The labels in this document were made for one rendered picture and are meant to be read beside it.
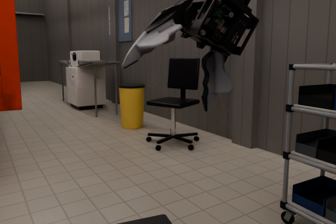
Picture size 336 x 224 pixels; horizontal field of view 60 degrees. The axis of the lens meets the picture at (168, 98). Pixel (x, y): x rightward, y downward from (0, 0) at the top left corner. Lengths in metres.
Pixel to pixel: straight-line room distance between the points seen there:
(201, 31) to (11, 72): 2.91
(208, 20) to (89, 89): 5.64
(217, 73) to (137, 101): 3.80
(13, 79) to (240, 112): 2.46
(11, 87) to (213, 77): 2.88
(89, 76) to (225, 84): 5.57
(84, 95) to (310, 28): 4.26
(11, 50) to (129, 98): 1.72
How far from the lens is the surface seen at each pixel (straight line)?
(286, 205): 2.04
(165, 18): 0.40
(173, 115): 3.47
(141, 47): 0.38
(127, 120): 4.27
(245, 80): 3.44
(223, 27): 0.39
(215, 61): 0.43
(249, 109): 3.43
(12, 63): 3.21
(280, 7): 3.32
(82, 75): 5.90
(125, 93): 4.19
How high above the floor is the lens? 1.04
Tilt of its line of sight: 8 degrees down
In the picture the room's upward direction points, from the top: straight up
